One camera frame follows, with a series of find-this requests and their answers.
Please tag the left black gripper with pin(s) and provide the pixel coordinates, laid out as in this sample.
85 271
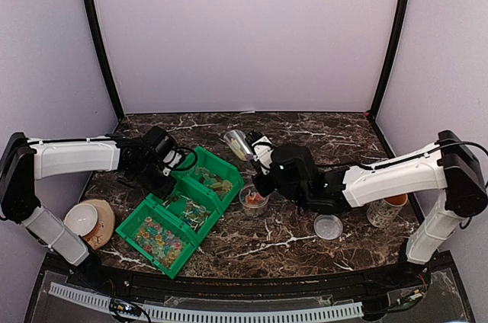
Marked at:
162 192

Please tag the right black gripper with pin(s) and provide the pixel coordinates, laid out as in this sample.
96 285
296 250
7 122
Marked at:
263 189

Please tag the clear plastic container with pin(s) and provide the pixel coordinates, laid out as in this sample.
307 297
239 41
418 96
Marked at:
252 212

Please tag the metal scoop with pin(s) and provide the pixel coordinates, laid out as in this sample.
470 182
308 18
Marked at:
236 140

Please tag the green three-compartment bin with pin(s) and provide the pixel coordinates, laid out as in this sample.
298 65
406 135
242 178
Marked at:
153 207

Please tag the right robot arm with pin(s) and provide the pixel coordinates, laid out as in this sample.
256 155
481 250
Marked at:
447 165

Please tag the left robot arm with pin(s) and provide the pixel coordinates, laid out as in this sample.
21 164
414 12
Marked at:
40 178

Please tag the candies in clear container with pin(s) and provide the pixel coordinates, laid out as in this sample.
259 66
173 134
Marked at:
253 199

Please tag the green yellow candies pile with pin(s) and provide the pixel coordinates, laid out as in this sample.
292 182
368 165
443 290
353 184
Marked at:
220 186

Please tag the blue mixed candies pile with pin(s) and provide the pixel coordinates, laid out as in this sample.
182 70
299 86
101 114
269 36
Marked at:
186 209

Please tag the clear plastic lid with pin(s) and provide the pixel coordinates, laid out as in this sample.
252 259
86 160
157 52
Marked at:
328 227

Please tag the white bowl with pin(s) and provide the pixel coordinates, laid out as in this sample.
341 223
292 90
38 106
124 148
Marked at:
81 219

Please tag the wooden slice coaster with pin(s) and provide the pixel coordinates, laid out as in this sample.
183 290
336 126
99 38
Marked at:
104 229

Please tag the patterned mug yellow inside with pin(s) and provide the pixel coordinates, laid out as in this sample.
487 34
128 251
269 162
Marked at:
382 213

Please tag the black front rail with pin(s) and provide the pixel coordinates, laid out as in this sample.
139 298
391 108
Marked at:
277 272

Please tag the left black frame post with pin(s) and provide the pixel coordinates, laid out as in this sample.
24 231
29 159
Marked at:
100 51

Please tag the black frame post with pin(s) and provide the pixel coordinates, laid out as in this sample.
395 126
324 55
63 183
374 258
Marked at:
390 55
100 51

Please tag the right black frame post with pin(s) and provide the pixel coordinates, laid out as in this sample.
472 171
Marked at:
390 55

